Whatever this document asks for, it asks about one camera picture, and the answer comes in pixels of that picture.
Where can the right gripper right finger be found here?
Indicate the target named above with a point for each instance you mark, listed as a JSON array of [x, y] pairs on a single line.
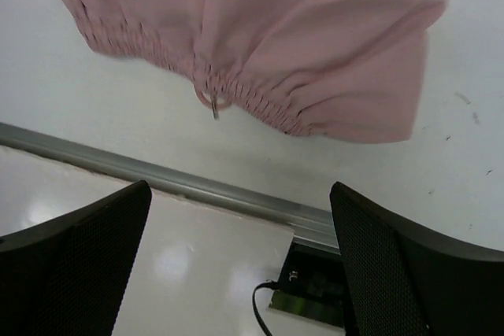
[[407, 279]]

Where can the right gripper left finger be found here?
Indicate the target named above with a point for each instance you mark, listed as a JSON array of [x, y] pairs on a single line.
[[68, 275]]

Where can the pink trousers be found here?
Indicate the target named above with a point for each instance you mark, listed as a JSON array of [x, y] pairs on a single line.
[[346, 69]]

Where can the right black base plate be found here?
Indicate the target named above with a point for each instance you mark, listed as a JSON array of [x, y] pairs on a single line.
[[313, 285]]

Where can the aluminium front rail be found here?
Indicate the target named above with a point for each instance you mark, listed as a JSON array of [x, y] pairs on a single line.
[[312, 226]]

